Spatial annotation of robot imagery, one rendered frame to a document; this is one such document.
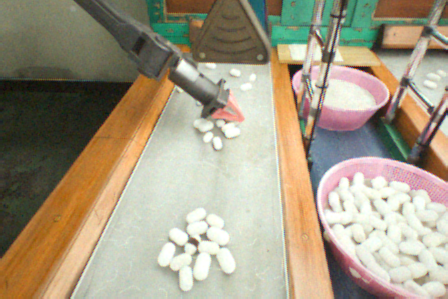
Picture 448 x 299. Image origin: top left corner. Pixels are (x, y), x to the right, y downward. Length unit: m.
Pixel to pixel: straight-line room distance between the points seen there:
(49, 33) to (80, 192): 1.98
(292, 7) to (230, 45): 0.81
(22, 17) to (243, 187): 2.20
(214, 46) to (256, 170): 0.35
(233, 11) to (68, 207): 0.43
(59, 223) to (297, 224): 0.38
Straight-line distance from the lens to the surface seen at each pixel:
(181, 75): 0.61
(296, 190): 0.53
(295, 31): 1.10
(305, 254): 0.46
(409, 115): 0.82
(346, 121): 0.81
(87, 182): 0.59
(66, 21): 2.36
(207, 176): 0.57
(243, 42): 0.28
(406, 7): 1.20
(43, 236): 0.54
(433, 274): 0.55
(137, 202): 0.55
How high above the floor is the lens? 1.16
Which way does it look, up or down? 37 degrees down
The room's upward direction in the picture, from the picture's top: straight up
